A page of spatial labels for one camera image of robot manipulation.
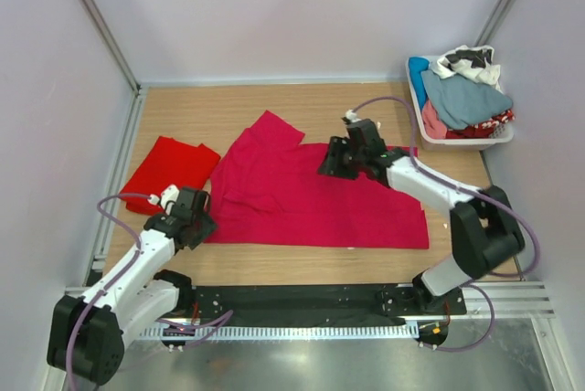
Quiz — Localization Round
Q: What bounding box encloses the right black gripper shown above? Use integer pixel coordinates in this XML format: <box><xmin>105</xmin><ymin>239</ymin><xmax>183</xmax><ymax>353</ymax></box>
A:
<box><xmin>316</xmin><ymin>136</ymin><xmax>367</xmax><ymax>181</ymax></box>

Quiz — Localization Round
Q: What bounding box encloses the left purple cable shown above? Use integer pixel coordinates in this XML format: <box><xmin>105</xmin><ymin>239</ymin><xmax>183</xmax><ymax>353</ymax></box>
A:
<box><xmin>66</xmin><ymin>193</ymin><xmax>234</xmax><ymax>391</ymax></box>

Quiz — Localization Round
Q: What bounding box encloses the bright blue shirt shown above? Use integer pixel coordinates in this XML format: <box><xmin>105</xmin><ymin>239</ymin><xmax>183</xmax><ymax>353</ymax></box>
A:
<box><xmin>407</xmin><ymin>57</ymin><xmax>430</xmax><ymax>109</ymax></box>

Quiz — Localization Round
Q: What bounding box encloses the white black patterned shirt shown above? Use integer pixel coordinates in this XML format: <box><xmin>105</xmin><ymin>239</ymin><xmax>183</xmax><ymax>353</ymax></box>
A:
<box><xmin>430</xmin><ymin>45</ymin><xmax>501</xmax><ymax>90</ymax></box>

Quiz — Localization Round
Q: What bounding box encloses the magenta t shirt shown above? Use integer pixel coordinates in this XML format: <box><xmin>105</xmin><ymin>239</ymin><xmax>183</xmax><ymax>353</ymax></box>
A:
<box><xmin>209</xmin><ymin>111</ymin><xmax>430</xmax><ymax>250</ymax></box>

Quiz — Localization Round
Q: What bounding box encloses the folded red t shirt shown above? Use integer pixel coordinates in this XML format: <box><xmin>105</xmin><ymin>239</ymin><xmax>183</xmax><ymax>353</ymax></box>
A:
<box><xmin>120</xmin><ymin>136</ymin><xmax>220</xmax><ymax>196</ymax></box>

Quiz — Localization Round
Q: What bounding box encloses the pink shirt in basket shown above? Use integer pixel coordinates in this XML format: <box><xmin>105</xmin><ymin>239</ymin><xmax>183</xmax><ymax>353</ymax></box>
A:
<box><xmin>421</xmin><ymin>100</ymin><xmax>448</xmax><ymax>140</ymax></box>

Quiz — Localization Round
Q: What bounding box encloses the red white patterned shirt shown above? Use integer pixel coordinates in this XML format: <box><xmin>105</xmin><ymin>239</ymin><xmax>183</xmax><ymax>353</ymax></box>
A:
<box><xmin>446</xmin><ymin>110</ymin><xmax>516</xmax><ymax>140</ymax></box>

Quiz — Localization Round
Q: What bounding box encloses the slotted cable duct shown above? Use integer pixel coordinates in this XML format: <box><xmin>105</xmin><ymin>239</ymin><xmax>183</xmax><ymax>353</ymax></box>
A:
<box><xmin>137</xmin><ymin>322</ymin><xmax>419</xmax><ymax>342</ymax></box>

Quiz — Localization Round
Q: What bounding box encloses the grey blue t shirt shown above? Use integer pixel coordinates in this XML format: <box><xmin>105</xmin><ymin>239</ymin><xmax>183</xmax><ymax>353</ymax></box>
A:
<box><xmin>420</xmin><ymin>69</ymin><xmax>513</xmax><ymax>130</ymax></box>

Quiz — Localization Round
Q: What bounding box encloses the purple cable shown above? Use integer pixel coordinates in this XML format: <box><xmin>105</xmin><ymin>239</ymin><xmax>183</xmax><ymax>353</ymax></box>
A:
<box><xmin>66</xmin><ymin>193</ymin><xmax>234</xmax><ymax>391</ymax></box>
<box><xmin>349</xmin><ymin>96</ymin><xmax>543</xmax><ymax>354</ymax></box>

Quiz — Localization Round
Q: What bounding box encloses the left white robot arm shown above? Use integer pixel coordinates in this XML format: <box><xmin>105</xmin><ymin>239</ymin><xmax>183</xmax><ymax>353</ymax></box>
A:
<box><xmin>47</xmin><ymin>185</ymin><xmax>217</xmax><ymax>386</ymax></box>

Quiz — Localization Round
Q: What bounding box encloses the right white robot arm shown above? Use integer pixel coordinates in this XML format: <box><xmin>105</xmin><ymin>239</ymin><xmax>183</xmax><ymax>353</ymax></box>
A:
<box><xmin>318</xmin><ymin>117</ymin><xmax>525</xmax><ymax>314</ymax></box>

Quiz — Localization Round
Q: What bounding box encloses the white laundry basket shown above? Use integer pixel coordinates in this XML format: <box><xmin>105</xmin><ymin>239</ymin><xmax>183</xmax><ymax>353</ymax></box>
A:
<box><xmin>405</xmin><ymin>45</ymin><xmax>515</xmax><ymax>151</ymax></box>

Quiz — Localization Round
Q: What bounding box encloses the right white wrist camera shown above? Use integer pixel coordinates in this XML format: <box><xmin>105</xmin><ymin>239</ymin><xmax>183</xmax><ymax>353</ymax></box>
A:
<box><xmin>342</xmin><ymin>110</ymin><xmax>361</xmax><ymax>124</ymax></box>

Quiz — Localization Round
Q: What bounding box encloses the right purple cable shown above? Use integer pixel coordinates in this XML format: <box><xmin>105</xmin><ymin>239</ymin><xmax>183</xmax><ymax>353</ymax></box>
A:
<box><xmin>349</xmin><ymin>96</ymin><xmax>543</xmax><ymax>354</ymax></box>

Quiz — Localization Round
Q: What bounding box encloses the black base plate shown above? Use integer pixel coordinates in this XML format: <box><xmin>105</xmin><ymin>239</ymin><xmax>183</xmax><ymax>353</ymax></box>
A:
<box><xmin>195</xmin><ymin>283</ymin><xmax>467</xmax><ymax>328</ymax></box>

